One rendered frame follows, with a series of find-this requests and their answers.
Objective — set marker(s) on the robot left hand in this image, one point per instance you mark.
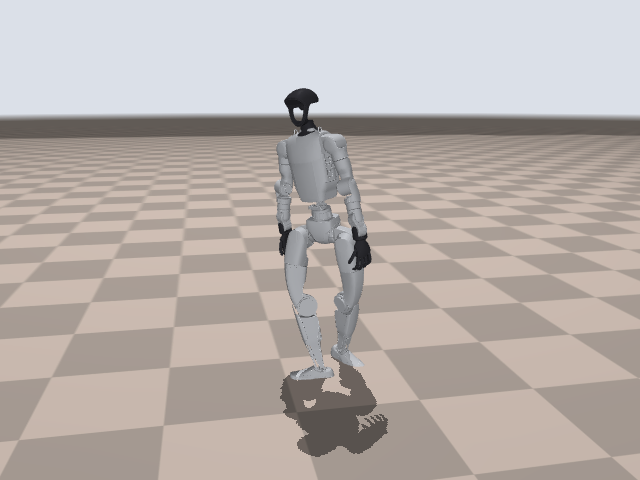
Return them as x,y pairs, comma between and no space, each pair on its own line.
361,251

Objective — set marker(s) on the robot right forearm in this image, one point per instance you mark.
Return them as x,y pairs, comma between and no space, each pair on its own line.
283,211

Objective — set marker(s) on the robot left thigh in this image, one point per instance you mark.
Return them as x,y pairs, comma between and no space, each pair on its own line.
352,280

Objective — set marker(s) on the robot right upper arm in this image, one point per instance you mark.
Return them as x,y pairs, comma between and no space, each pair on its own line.
285,184

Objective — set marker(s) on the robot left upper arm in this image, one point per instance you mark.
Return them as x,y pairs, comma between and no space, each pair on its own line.
336,146

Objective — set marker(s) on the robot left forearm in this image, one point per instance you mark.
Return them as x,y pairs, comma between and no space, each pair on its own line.
354,211

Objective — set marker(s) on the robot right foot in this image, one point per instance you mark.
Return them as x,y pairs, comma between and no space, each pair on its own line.
311,373

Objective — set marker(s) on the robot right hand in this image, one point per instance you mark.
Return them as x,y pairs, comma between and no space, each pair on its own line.
283,239

